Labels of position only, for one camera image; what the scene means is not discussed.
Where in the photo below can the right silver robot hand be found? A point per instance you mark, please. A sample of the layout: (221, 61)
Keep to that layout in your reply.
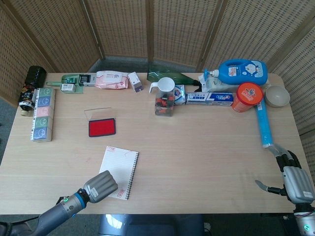
(299, 184)

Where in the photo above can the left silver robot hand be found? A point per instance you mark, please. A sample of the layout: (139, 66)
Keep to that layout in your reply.
(102, 185)

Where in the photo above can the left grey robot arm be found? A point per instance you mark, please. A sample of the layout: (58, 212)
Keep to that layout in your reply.
(56, 215)

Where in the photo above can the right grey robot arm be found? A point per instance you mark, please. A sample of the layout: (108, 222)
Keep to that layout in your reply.
(305, 221)

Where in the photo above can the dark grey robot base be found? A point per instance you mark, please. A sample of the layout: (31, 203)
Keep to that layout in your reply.
(147, 226)

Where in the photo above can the spiral lined notebook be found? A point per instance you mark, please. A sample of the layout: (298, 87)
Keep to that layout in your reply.
(120, 164)

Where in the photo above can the red ink pad clear lid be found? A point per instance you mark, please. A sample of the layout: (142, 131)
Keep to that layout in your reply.
(101, 127)

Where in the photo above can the blue tube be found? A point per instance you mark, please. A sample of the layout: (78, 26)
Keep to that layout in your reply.
(265, 125)

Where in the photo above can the beige bowl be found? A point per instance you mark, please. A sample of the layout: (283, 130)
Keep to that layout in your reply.
(276, 97)

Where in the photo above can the multicolour tissue cube pack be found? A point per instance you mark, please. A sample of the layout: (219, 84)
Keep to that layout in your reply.
(43, 115)

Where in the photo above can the orange cylindrical canister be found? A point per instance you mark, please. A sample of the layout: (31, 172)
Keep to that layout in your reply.
(247, 96)

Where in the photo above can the clear capsule box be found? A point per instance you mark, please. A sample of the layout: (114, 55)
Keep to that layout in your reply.
(163, 103)

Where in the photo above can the small white box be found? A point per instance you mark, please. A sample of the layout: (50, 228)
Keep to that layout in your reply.
(68, 87)

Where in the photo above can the pink wet wipes pack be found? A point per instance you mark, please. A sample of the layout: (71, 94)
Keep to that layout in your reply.
(112, 79)

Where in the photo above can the white purple small carton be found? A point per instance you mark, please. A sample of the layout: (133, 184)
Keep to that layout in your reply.
(135, 82)

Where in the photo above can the small green box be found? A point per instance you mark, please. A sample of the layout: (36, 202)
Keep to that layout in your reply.
(71, 80)

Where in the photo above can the dark patterned snack bottle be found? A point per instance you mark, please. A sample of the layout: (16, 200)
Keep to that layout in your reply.
(26, 98)

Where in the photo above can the white blue soap box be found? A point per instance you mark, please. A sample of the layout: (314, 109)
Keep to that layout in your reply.
(180, 96)

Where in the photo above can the blue pump lotion bottle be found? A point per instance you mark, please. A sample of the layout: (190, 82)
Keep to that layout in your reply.
(246, 72)

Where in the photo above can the white blue toothpaste box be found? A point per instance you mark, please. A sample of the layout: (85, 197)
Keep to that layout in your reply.
(209, 98)

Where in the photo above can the white refill pouch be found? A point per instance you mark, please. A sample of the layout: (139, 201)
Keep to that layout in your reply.
(216, 86)

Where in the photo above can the black textured pouch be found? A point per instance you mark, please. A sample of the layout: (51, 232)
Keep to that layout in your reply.
(35, 75)

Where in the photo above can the green glass bottle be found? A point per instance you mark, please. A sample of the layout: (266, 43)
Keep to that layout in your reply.
(182, 77)

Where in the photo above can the wooden woven folding screen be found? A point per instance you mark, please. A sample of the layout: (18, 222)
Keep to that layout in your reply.
(123, 24)

